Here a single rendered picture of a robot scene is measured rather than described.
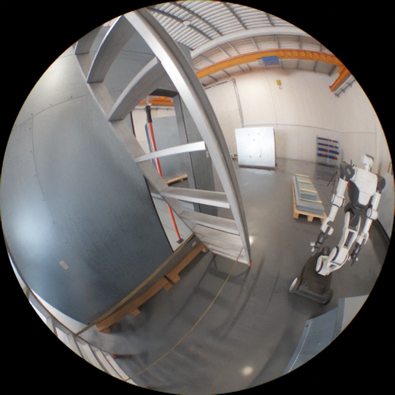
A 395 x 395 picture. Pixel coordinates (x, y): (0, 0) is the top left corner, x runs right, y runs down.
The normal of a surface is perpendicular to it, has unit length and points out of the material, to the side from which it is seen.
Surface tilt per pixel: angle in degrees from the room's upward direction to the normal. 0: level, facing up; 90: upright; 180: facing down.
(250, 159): 90
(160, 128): 90
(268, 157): 90
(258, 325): 0
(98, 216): 90
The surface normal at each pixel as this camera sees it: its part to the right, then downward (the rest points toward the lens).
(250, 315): -0.16, -0.89
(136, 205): 0.76, 0.16
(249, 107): -0.63, 0.43
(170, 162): 0.50, 0.30
